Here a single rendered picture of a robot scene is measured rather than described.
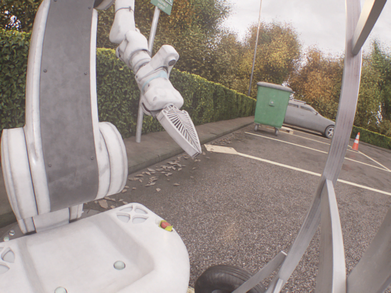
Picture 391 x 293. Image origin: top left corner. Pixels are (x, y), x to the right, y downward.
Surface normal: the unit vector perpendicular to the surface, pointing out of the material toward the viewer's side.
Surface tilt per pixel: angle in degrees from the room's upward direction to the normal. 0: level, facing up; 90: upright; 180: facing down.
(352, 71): 90
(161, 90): 42
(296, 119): 91
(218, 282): 83
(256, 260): 0
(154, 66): 76
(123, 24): 66
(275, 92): 94
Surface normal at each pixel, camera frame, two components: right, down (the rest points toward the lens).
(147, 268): -0.73, -0.26
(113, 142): 0.67, -0.49
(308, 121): -0.43, 0.14
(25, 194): 0.80, 0.29
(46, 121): 0.79, -0.07
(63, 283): 0.18, -0.95
